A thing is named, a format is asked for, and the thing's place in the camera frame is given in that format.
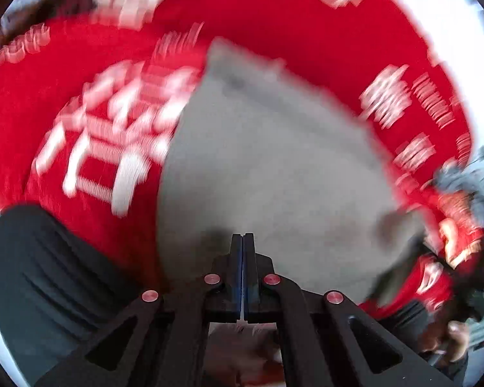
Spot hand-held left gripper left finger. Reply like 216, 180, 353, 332
36, 234, 243, 387

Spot red printed blanket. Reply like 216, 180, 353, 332
0, 0, 484, 323

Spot blue-grey fleece cloth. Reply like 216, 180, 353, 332
431, 161, 484, 218

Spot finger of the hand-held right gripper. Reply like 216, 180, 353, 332
371, 238, 426, 308

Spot red embroidered cushion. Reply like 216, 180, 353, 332
436, 191, 484, 269

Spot grey knit top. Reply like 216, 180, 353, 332
155, 36, 426, 303

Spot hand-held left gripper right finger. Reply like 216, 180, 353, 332
242, 233, 456, 387

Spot person's right hand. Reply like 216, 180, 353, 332
421, 320, 470, 365

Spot person's black pants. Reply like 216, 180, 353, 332
0, 203, 162, 387

